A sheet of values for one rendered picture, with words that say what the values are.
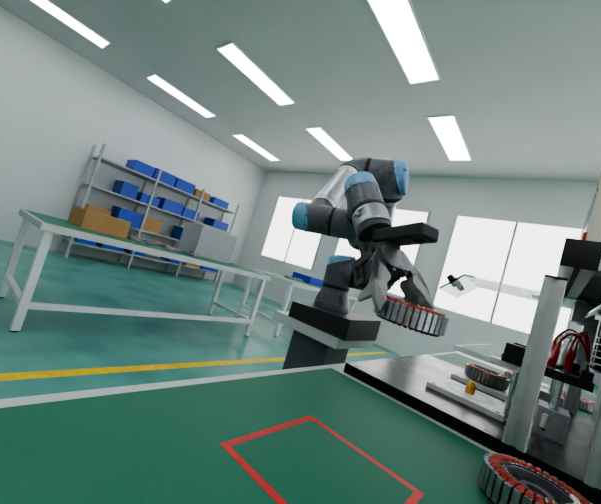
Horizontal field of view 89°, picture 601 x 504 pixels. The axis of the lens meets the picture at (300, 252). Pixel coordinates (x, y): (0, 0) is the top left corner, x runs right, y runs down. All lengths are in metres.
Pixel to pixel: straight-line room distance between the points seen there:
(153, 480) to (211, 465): 0.05
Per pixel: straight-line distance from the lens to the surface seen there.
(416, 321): 0.48
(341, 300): 1.28
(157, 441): 0.36
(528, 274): 5.65
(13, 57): 6.94
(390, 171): 1.09
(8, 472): 0.33
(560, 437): 0.83
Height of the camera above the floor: 0.94
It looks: 3 degrees up
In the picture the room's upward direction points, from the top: 17 degrees clockwise
